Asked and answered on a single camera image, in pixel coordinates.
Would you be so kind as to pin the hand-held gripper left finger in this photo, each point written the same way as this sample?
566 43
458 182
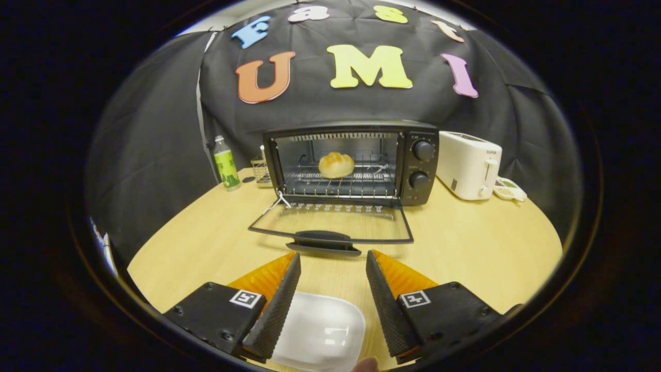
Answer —
276 315

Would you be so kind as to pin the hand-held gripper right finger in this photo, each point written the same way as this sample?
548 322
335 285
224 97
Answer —
390 315

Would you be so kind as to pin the black toaster oven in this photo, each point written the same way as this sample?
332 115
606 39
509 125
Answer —
421 166

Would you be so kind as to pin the golden bread roll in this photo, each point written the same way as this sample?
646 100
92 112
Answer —
336 165

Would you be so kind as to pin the white pop-up toaster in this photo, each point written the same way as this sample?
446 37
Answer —
465 165

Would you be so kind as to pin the white square plate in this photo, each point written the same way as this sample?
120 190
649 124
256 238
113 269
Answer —
320 330

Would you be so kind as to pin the green label plastic bottle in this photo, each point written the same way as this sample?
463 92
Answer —
227 170

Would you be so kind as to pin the divided white snack dish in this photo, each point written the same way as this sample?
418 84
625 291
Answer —
508 190

